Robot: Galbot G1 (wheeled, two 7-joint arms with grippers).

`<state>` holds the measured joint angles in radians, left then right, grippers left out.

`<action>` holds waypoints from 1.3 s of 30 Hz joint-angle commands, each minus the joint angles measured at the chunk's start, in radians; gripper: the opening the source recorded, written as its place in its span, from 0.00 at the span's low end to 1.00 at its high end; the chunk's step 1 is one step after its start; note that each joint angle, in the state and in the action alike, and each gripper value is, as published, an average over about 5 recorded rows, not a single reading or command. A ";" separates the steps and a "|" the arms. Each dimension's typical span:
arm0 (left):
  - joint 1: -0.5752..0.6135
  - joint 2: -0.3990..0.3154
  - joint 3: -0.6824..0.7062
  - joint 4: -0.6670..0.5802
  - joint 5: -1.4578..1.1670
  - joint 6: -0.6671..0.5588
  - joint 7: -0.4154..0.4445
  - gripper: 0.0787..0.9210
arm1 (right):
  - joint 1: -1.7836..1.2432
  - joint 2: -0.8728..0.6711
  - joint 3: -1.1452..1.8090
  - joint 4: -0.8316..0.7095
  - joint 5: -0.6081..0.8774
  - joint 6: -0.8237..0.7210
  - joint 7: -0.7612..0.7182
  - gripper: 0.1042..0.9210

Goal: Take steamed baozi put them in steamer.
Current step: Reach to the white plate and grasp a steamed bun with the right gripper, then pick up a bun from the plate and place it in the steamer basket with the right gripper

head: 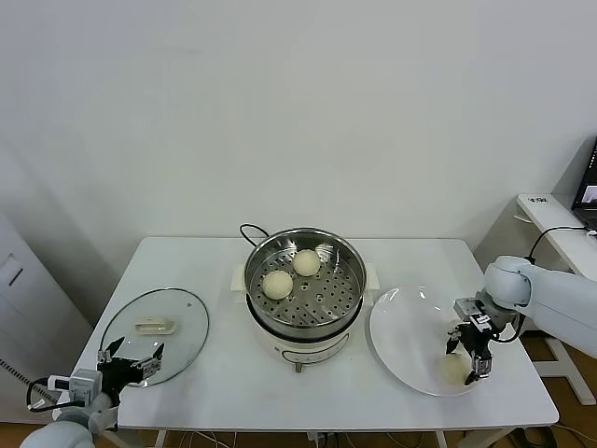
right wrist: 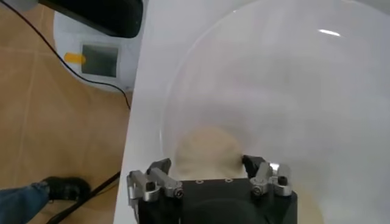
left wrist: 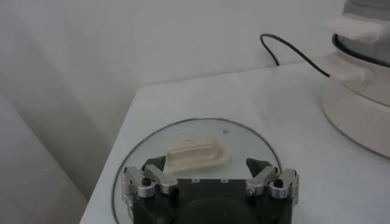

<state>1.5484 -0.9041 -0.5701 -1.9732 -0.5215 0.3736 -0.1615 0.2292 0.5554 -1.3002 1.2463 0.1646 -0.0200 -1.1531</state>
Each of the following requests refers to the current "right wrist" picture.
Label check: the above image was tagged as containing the white steamed baozi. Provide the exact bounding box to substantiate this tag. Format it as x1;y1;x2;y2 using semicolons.
174;127;246;181

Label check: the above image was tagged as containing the black shoe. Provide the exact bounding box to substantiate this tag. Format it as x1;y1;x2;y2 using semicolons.
40;176;92;203

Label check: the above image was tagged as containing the thin black floor cable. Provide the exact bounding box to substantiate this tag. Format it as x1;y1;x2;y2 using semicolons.
0;0;133;111

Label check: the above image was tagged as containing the white robot base with screen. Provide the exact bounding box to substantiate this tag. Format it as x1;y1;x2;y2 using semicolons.
52;10;143;93

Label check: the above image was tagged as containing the white round plate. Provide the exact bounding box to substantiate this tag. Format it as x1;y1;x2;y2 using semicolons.
158;0;390;224

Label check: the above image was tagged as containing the black robot torso column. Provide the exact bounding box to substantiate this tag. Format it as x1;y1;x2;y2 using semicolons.
37;0;144;39

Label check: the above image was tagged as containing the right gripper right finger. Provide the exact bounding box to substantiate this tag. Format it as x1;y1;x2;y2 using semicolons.
241;154;294;197

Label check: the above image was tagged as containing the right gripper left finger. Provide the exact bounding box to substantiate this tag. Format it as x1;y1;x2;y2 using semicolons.
126;157;185;211

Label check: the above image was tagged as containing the thick black floor cable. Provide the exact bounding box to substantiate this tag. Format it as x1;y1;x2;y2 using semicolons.
44;170;122;224

